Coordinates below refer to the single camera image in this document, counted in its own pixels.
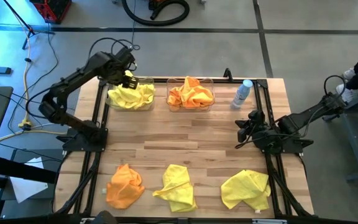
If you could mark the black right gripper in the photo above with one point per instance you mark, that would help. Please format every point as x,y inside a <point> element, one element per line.
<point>255,123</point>

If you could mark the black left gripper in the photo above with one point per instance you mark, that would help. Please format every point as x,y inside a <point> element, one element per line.
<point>127,81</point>

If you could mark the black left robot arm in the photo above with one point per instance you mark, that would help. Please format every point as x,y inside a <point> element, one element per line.
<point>73,77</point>

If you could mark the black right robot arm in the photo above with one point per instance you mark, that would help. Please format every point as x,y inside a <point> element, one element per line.
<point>309,113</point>

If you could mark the clear plastic basket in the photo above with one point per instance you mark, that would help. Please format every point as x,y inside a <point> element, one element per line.
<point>149,107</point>
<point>210,109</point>

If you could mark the clear plastic water bottle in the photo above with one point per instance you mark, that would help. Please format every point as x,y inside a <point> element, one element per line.
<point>241,93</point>

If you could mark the black table clamp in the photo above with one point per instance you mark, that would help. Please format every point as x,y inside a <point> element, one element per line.
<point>227,74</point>

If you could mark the red black crate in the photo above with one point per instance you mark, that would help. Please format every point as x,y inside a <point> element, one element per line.
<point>51,9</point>

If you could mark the black tripod stand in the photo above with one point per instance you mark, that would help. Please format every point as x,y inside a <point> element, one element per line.
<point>31,31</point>

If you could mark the black desk beam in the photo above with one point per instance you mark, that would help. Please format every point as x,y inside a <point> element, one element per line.
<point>17,169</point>

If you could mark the white paper sheet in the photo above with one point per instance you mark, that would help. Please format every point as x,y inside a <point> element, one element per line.
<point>26,186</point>

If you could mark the black metal table frame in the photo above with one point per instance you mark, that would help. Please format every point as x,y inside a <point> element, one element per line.
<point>160,80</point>

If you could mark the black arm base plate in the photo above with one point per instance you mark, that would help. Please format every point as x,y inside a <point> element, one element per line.
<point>73,144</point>
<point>291,147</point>

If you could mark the grey metal table frame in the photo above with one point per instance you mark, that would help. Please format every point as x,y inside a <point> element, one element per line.
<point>351,140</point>

